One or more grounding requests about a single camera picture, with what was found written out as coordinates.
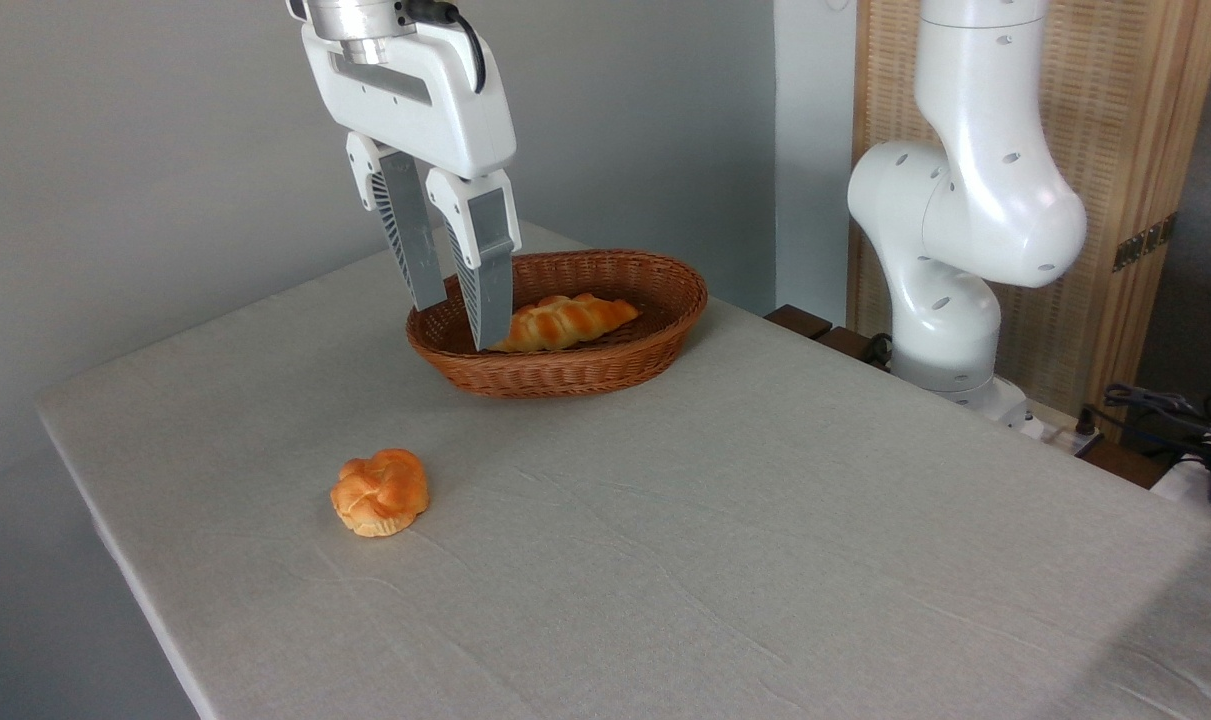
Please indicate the metal screen hinge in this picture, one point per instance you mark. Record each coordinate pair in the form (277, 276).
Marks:
(1145, 242)

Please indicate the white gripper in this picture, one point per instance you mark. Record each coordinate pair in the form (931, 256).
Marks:
(435, 105)

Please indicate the long braided bread roll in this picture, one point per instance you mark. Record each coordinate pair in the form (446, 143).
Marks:
(565, 322)

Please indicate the round knotted bread bun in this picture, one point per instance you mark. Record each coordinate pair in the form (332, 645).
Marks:
(380, 492)

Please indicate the brown wicker oval basket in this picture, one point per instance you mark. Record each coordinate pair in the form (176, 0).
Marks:
(585, 368)

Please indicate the light grey tablecloth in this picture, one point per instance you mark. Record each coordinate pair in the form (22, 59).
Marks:
(665, 540)

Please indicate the wooden bamboo folding screen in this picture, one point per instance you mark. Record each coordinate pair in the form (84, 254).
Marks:
(1125, 110)

